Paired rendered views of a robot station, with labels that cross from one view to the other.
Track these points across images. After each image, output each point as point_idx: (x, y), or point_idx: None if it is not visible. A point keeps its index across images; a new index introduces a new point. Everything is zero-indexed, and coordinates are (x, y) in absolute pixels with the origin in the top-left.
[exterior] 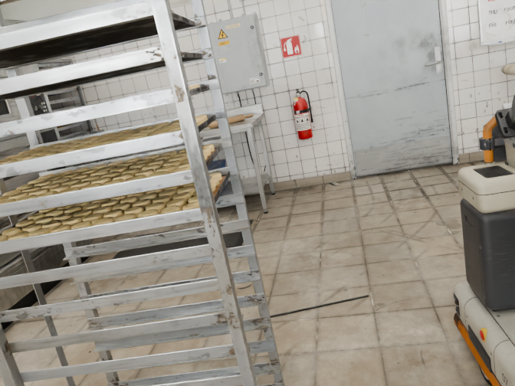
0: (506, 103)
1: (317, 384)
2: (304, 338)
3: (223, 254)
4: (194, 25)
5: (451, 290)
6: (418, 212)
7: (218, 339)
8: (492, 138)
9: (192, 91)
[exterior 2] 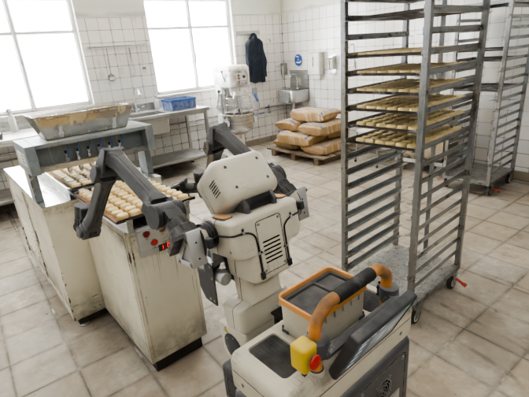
0: (302, 187)
1: (447, 363)
2: (528, 396)
3: (341, 157)
4: (417, 54)
5: None
6: None
7: None
8: (379, 285)
9: (375, 92)
